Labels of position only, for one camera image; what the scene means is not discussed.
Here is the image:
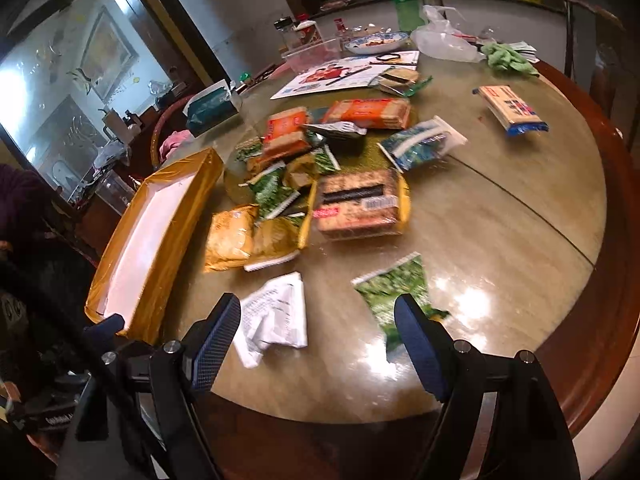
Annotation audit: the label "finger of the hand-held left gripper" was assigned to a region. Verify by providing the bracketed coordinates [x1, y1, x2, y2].
[82, 312, 126, 344]

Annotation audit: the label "jar with black lid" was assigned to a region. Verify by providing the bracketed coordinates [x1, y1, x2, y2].
[273, 17, 297, 52]

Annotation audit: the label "large green snack packet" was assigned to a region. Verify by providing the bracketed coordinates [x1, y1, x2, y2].
[351, 252, 452, 362]

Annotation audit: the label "orange cracker packet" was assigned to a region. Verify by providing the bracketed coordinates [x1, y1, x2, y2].
[261, 107, 312, 159]
[321, 98, 412, 131]

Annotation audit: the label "silver foil packet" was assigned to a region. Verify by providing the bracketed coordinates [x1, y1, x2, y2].
[304, 120, 367, 143]

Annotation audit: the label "clear plastic bag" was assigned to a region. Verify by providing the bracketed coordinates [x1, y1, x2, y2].
[409, 5, 487, 64]

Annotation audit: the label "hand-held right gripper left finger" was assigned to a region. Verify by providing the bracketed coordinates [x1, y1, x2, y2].
[101, 293, 242, 480]

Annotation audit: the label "dark wooden chair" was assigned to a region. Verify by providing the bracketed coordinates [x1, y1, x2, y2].
[558, 0, 628, 126]

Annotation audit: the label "red wooden chair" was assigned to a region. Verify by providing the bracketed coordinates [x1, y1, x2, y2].
[150, 94, 202, 167]

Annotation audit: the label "yellow snack packet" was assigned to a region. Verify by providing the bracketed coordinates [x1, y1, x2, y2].
[244, 214, 307, 273]
[204, 204, 260, 273]

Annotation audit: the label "pile of small green packets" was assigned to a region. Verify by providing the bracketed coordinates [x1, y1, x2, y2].
[235, 132, 343, 223]

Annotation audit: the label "green cloth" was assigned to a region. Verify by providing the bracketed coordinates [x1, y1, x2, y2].
[480, 42, 541, 79]

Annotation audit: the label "pink cloth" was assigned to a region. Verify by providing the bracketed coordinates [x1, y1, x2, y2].
[159, 129, 194, 157]

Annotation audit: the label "small yellow brown packet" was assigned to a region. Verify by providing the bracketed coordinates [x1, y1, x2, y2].
[282, 155, 321, 191]

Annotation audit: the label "person's left forearm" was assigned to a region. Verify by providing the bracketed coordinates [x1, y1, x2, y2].
[0, 163, 52, 241]

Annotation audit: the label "green tissue box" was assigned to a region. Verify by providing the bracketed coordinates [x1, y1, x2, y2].
[184, 82, 242, 137]

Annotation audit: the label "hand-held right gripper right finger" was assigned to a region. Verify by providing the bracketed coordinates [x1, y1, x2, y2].
[394, 293, 582, 480]

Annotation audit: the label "gold round mat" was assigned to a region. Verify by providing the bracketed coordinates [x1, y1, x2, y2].
[222, 104, 417, 202]

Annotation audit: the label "blue and white cracker packet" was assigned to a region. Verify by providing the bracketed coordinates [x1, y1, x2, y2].
[472, 84, 549, 138]

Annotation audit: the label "green and white snack packet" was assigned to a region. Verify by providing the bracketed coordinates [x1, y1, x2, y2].
[377, 115, 469, 173]

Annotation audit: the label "brown cracker pack yellow ends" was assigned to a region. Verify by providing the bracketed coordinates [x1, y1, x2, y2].
[311, 169, 412, 242]

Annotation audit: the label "clear plastic container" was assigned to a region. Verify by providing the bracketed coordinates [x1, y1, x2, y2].
[281, 36, 342, 74]

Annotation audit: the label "sandwich cracker packet green wrapper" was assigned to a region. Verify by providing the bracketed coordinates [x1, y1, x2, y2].
[376, 67, 434, 98]

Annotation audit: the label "blue and white plate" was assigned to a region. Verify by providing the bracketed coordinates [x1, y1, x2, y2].
[344, 31, 409, 56]

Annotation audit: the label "yellow cardboard box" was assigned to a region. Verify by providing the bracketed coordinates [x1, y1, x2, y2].
[84, 147, 225, 346]

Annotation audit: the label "printed paper flyer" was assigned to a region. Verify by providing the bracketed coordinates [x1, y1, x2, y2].
[270, 50, 421, 101]

